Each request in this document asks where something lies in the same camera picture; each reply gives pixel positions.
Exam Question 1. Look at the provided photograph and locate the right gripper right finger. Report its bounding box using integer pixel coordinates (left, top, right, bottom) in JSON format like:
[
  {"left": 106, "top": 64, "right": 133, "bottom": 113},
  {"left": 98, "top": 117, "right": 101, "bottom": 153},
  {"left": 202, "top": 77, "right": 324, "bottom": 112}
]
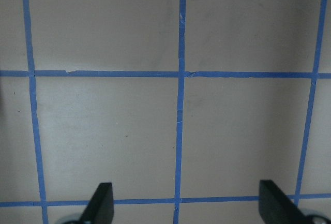
[{"left": 259, "top": 180, "right": 313, "bottom": 224}]

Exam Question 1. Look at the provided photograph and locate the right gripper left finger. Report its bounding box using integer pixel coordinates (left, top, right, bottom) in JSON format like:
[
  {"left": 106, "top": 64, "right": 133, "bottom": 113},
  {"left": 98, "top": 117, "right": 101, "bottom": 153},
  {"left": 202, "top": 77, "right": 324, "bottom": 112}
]
[{"left": 78, "top": 182, "right": 114, "bottom": 224}]

